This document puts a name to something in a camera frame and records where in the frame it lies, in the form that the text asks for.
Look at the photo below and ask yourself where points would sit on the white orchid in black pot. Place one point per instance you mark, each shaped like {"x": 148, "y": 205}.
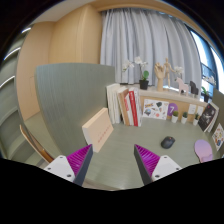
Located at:
{"x": 144, "y": 74}

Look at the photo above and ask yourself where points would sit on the white wooden horse figure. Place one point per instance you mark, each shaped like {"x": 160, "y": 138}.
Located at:
{"x": 183, "y": 88}

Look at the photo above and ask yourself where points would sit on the wooden mannequin figure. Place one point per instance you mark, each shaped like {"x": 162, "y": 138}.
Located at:
{"x": 168, "y": 68}

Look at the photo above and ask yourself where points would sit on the white illustrated card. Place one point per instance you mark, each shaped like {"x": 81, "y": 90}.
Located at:
{"x": 218, "y": 136}

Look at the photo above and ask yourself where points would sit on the purple mouse pad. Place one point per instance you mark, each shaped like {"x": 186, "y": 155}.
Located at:
{"x": 203, "y": 150}

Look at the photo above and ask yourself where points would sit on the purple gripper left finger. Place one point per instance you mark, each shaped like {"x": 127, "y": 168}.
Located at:
{"x": 73, "y": 167}

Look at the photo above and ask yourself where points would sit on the grey desk partition panel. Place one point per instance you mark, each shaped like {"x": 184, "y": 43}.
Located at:
{"x": 69, "y": 94}

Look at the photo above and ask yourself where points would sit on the brown spine book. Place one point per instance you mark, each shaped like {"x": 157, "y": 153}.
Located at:
{"x": 121, "y": 94}

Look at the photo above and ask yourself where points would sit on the wooden desk shelf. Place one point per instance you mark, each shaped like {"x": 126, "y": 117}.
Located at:
{"x": 185, "y": 103}

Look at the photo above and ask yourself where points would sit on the purple round card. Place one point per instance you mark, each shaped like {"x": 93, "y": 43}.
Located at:
{"x": 171, "y": 108}

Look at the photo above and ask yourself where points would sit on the beige cardboard box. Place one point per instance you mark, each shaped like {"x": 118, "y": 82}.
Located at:
{"x": 98, "y": 129}

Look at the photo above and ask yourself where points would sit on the colourful sticker card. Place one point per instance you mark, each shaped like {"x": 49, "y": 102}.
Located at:
{"x": 155, "y": 109}

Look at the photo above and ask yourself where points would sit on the red book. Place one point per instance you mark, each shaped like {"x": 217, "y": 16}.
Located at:
{"x": 133, "y": 107}

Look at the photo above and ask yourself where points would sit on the small potted succulent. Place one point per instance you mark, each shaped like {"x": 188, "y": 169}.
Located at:
{"x": 184, "y": 117}
{"x": 174, "y": 117}
{"x": 196, "y": 119}

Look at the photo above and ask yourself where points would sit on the wooden hand model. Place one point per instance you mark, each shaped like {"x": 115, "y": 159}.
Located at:
{"x": 159, "y": 72}

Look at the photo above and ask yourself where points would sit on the black figure ornament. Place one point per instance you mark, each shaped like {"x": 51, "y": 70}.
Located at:
{"x": 194, "y": 89}

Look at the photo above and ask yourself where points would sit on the grey curtain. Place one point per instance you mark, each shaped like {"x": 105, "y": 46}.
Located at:
{"x": 134, "y": 40}

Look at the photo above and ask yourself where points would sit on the black computer mouse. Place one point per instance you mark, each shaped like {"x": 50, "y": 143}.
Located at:
{"x": 167, "y": 142}

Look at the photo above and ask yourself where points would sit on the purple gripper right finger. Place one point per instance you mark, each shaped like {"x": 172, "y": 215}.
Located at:
{"x": 153, "y": 167}

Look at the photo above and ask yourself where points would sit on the dark cover magazine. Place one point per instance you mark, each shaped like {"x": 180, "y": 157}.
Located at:
{"x": 208, "y": 117}

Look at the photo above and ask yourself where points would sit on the white book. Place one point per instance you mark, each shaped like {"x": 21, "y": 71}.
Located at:
{"x": 113, "y": 105}

